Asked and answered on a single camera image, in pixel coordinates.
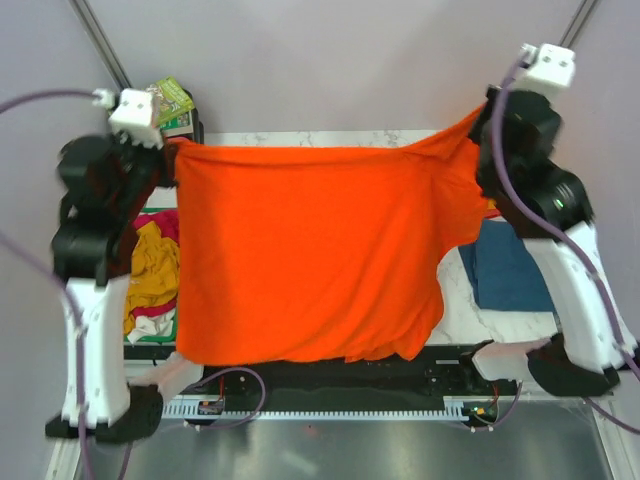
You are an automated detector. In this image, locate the red plastic folder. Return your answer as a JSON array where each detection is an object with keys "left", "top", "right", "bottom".
[{"left": 485, "top": 199, "right": 501, "bottom": 219}]

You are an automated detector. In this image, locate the dark green book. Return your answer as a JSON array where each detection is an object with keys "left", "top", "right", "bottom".
[{"left": 160, "top": 112, "right": 194, "bottom": 137}]

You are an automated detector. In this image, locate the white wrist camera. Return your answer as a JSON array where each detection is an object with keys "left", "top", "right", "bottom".
[
  {"left": 93, "top": 89, "right": 164, "bottom": 149},
  {"left": 512, "top": 43, "right": 576, "bottom": 101}
]

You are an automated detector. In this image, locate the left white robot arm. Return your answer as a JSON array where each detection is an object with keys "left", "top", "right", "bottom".
[{"left": 45, "top": 135, "right": 220, "bottom": 445}]

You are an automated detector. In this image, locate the right aluminium corner post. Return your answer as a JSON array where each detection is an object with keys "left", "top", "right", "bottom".
[{"left": 559, "top": 0, "right": 601, "bottom": 49}]

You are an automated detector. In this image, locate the orange t shirt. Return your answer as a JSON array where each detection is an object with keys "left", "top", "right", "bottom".
[{"left": 175, "top": 116, "right": 488, "bottom": 366}]

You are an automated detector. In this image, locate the green plastic bin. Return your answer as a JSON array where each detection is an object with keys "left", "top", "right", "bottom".
[{"left": 123, "top": 209, "right": 180, "bottom": 344}]

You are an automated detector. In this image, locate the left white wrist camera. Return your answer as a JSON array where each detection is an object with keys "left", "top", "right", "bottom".
[{"left": 93, "top": 89, "right": 164, "bottom": 149}]

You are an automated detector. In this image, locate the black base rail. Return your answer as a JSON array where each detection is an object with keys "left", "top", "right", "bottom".
[{"left": 124, "top": 342, "right": 519, "bottom": 414}]

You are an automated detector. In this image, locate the white slotted cable duct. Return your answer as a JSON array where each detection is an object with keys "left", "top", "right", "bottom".
[{"left": 162, "top": 396, "right": 469, "bottom": 422}]

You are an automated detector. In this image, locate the magenta t shirt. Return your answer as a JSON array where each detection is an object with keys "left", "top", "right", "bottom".
[{"left": 134, "top": 210, "right": 180, "bottom": 317}]

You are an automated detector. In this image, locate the light green book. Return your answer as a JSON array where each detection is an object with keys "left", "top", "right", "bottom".
[{"left": 145, "top": 76, "right": 195, "bottom": 127}]

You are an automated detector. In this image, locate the yellow t shirt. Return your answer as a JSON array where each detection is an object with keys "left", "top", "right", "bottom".
[{"left": 123, "top": 221, "right": 180, "bottom": 335}]

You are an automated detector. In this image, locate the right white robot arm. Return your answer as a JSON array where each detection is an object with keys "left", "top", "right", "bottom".
[{"left": 457, "top": 86, "right": 639, "bottom": 398}]

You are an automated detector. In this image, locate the black pink drawer unit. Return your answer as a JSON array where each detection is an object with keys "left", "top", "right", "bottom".
[{"left": 181, "top": 107, "right": 204, "bottom": 144}]

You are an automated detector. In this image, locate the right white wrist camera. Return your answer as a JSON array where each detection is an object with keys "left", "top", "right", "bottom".
[{"left": 512, "top": 43, "right": 576, "bottom": 101}]

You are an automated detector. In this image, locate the aluminium corner post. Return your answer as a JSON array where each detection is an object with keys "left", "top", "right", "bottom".
[
  {"left": 559, "top": 0, "right": 601, "bottom": 49},
  {"left": 69, "top": 0, "right": 132, "bottom": 90}
]

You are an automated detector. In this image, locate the folded blue t shirt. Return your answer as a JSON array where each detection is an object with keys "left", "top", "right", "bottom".
[{"left": 458, "top": 220, "right": 555, "bottom": 313}]

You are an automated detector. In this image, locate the left aluminium corner post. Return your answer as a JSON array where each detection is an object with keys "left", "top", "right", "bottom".
[{"left": 69, "top": 0, "right": 132, "bottom": 90}]

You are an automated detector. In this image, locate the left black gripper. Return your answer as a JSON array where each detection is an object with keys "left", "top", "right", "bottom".
[{"left": 107, "top": 125, "right": 180, "bottom": 221}]

